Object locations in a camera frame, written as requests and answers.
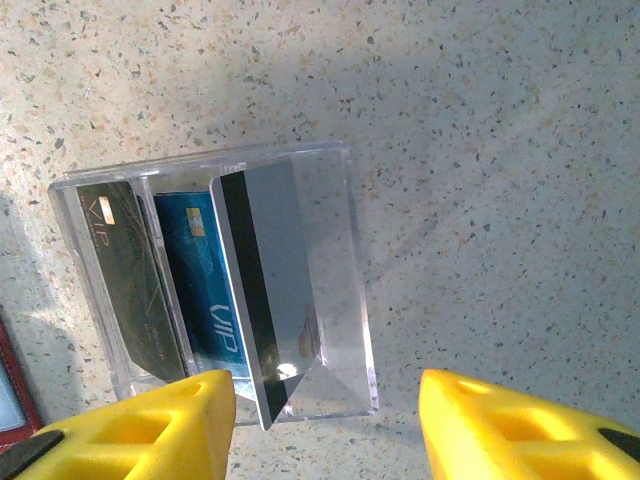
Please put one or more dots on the red leather card holder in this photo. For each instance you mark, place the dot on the red leather card holder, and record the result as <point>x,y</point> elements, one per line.
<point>20,390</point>

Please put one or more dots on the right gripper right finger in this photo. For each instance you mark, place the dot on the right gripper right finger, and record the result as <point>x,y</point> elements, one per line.
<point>525,440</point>

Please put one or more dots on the clear acrylic card stand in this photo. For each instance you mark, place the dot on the clear acrylic card stand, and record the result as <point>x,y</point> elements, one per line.
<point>340,300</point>

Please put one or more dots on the black VIP credit card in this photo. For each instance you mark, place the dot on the black VIP credit card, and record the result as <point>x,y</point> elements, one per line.
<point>125,260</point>

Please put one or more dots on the grey magnetic stripe card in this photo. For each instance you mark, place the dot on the grey magnetic stripe card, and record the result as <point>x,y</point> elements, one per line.
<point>280,240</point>

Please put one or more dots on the blue VIP credit card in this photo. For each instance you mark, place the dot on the blue VIP credit card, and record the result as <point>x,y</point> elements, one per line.
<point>200,280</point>

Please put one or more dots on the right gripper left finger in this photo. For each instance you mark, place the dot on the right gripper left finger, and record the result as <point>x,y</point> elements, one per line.
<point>150,440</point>

